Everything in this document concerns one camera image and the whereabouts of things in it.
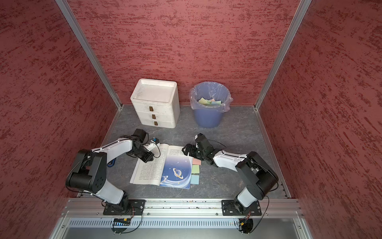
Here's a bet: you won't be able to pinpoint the discarded sticky notes in bin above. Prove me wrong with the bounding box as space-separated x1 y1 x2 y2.
198 98 221 107

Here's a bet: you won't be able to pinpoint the right aluminium corner post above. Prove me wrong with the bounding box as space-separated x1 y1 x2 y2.
254 0 312 111

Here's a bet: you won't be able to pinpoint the base cable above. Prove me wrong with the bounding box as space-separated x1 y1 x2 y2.
109 206 144 235
237 195 271 235

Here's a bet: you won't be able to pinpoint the left base cable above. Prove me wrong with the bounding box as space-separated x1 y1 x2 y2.
109 206 144 235

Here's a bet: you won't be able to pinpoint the pink sticky note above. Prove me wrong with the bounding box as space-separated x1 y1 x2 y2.
193 158 202 165

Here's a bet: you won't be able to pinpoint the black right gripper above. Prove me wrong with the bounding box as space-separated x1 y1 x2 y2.
181 144 207 160

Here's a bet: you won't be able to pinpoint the blue plastic trash bin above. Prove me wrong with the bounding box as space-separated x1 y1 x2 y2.
192 82 230 129

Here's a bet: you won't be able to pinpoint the clear plastic bin liner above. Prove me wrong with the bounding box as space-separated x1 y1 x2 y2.
189 81 233 113

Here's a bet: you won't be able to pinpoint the illustrated book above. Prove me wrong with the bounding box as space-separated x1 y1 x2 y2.
130 144 193 189

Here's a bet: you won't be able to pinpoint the blue handled tool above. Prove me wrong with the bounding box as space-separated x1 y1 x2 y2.
107 159 116 167

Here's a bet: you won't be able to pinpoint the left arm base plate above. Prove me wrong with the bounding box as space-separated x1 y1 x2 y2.
103 199 146 216

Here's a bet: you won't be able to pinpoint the aluminium front rail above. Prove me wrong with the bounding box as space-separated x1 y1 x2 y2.
59 197 305 219

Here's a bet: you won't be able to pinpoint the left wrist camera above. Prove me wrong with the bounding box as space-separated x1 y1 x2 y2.
144 137 160 151

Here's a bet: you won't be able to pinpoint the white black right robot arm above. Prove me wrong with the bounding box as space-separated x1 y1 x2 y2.
182 133 279 215

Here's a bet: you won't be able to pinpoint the aluminium corner post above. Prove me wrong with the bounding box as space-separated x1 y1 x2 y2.
55 0 123 111
254 0 312 111

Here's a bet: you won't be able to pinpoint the right base cable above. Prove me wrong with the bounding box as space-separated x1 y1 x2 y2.
237 195 271 235

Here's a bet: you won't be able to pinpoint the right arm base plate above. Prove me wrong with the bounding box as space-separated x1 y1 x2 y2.
221 200 262 216

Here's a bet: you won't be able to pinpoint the white three-drawer storage box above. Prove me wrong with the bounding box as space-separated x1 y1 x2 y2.
130 79 180 128

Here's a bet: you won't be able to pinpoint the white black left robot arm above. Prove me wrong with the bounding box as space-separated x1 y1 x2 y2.
65 129 160 215

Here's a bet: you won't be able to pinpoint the left aluminium corner post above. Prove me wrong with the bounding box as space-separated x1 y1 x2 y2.
55 0 123 111

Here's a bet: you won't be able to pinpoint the green sticky note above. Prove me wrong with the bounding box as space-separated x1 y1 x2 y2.
192 165 200 174

